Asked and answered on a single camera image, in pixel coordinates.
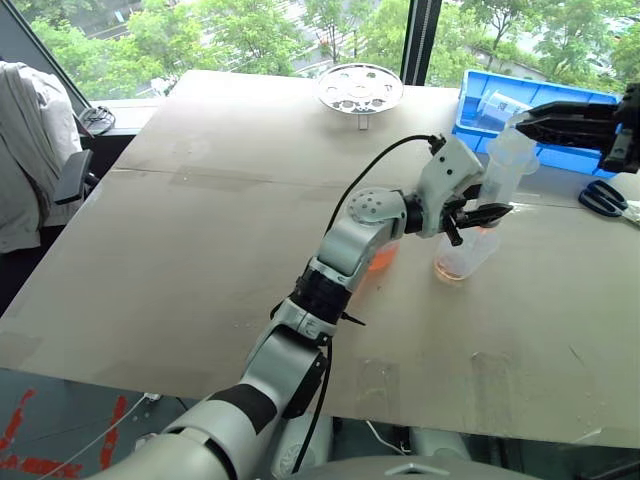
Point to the grey jacket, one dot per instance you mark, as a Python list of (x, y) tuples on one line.
[(27, 160)]

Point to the clear plastic syringe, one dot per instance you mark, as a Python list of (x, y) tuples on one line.
[(502, 175)]

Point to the clear container in tray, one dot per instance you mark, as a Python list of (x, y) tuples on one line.
[(500, 105)]

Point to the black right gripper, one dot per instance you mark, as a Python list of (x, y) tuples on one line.
[(629, 130)]

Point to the beaker with orange liquid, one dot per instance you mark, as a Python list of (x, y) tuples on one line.
[(385, 257)]

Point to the small clear plastic beaker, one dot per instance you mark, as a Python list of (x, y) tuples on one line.
[(462, 260)]

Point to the black office chair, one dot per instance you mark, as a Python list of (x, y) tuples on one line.
[(75, 175)]

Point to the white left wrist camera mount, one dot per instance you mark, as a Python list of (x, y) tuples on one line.
[(445, 170)]

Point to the blue plastic bin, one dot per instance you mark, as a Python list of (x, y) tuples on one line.
[(565, 157)]

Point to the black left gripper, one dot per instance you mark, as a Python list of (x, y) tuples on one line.
[(452, 222)]

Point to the black window mullion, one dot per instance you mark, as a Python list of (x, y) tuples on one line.
[(422, 40)]

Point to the grey rounded robot torso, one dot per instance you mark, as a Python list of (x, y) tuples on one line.
[(415, 470)]

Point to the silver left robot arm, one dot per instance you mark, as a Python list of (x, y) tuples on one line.
[(345, 245)]

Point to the round perforated metal plate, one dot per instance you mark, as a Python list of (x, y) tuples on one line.
[(360, 90)]

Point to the dark slanted window beam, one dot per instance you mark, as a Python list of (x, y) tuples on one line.
[(45, 50)]

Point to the white cylinder under table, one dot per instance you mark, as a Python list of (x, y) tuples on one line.
[(292, 450), (442, 445)]

